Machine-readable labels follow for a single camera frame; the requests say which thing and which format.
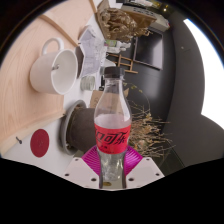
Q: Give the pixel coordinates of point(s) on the flat round red coaster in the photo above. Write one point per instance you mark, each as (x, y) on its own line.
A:
(40, 143)

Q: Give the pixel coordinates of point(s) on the clear red-labelled drink bottle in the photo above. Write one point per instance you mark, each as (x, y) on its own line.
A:
(112, 133)

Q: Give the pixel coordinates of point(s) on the white mug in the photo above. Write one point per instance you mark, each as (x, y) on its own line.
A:
(50, 73)

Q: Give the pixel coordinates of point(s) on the light wooden board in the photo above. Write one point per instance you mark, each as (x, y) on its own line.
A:
(20, 100)

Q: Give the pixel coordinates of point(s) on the long ceiling light strip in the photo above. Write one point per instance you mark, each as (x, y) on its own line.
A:
(210, 73)

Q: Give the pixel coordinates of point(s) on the small white cup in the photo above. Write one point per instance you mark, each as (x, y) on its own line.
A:
(87, 82)

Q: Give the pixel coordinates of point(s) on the wooden easel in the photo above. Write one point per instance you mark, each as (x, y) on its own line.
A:
(121, 61)

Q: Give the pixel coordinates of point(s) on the open newspaper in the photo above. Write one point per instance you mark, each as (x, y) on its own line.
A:
(91, 50)

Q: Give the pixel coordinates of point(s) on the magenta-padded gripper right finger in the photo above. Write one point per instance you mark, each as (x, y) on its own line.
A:
(146, 171)

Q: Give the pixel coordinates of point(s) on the black wall screen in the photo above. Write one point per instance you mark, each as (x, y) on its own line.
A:
(150, 46)

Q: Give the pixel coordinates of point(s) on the grey plant saucer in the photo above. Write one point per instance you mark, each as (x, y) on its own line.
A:
(64, 126)

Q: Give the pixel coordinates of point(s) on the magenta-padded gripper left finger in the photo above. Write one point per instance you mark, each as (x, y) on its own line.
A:
(80, 171)

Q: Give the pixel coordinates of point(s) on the small dark screw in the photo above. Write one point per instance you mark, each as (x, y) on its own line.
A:
(18, 140)

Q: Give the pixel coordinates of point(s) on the white cabinet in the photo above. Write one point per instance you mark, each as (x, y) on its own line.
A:
(161, 21)

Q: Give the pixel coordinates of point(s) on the green-labelled white bottle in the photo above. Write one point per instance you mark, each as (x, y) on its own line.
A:
(115, 44)

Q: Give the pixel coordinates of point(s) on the dried plant in grey pot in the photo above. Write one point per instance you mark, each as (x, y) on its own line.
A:
(81, 130)

